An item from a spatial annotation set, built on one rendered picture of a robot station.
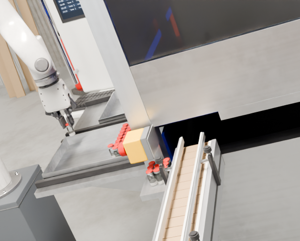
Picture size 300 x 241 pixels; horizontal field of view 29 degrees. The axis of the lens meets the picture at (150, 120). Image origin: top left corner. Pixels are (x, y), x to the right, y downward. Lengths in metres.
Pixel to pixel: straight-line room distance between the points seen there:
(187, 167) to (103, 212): 1.92
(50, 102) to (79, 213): 1.63
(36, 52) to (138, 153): 0.50
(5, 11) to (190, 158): 0.77
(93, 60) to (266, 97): 1.33
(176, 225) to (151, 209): 1.93
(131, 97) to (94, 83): 1.20
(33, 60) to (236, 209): 0.79
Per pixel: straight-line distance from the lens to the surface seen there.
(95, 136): 2.11
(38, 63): 1.89
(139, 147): 1.61
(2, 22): 1.93
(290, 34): 1.55
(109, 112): 2.29
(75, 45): 2.80
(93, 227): 3.36
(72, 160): 2.02
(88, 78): 2.84
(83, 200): 3.68
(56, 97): 2.01
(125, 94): 1.65
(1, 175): 2.08
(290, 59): 1.57
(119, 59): 1.61
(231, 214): 1.81
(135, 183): 1.91
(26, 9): 6.17
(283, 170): 1.72
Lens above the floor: 1.67
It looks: 22 degrees down
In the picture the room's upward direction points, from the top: 21 degrees counter-clockwise
